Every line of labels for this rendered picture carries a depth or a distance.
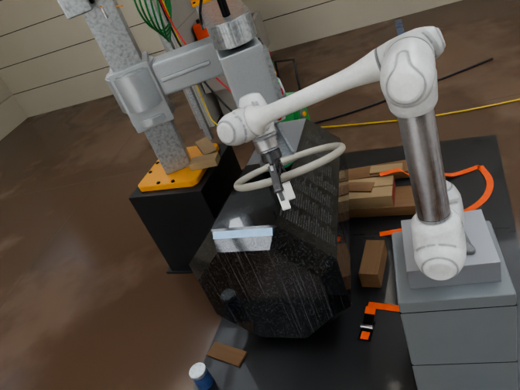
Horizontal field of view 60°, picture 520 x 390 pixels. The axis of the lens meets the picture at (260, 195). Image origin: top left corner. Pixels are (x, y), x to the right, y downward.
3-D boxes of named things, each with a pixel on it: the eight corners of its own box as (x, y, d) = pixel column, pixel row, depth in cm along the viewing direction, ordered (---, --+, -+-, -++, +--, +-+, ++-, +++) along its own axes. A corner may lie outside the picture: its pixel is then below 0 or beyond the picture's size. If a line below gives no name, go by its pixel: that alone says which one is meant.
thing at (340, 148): (235, 182, 214) (233, 176, 213) (333, 145, 213) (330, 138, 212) (234, 201, 166) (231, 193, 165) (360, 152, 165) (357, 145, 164)
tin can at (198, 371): (215, 374, 267) (206, 360, 260) (212, 390, 258) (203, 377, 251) (199, 376, 269) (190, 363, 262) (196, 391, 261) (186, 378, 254)
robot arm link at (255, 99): (257, 136, 172) (241, 144, 161) (242, 97, 169) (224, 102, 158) (282, 127, 166) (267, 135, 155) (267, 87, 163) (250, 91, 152)
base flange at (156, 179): (137, 192, 322) (134, 186, 319) (166, 154, 358) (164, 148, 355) (196, 186, 302) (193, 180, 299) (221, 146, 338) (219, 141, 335)
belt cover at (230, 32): (202, 25, 296) (192, -2, 287) (238, 11, 295) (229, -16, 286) (217, 64, 215) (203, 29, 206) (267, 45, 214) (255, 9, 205)
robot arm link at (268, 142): (277, 129, 167) (282, 144, 169) (254, 138, 170) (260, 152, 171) (273, 132, 159) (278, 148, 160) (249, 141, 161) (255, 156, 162)
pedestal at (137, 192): (166, 273, 359) (122, 200, 319) (198, 218, 408) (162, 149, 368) (241, 272, 332) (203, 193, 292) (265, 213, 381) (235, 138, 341)
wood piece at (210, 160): (191, 171, 313) (188, 165, 310) (194, 163, 321) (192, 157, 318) (217, 166, 307) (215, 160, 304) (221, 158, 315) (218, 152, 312)
